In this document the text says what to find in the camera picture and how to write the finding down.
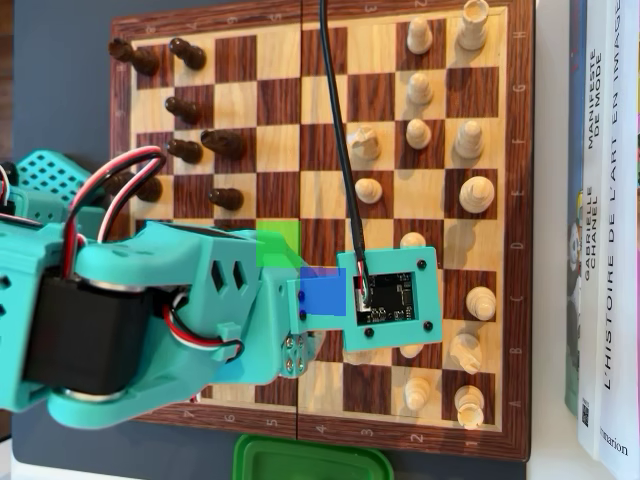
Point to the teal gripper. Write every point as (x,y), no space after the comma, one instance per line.
(295,358)

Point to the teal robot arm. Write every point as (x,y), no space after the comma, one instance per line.
(175,250)

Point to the dark chess pawn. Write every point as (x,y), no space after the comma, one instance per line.
(187,53)
(182,109)
(226,198)
(185,150)

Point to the white chess pawn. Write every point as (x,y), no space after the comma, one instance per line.
(417,393)
(369,190)
(412,240)
(420,88)
(418,133)
(419,36)
(411,351)

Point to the dark chess knight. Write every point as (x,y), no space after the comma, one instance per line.
(223,143)

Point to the dark chess king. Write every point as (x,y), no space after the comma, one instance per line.
(142,189)

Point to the white chess knight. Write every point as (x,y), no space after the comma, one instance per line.
(364,143)
(466,353)

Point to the white chess bishop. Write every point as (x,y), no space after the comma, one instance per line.
(469,140)
(481,303)

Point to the white chess rook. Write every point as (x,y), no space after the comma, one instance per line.
(469,407)
(475,24)

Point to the white chess king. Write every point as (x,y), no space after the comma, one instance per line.
(477,195)

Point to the dark chess rook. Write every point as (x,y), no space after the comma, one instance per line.
(132,55)

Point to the green plastic container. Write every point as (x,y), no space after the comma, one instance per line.
(310,460)

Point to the wooden folding chessboard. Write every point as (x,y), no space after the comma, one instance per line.
(280,100)

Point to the white Chanel book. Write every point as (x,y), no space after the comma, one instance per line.
(592,225)

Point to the teal camera mount with board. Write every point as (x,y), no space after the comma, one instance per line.
(395,260)

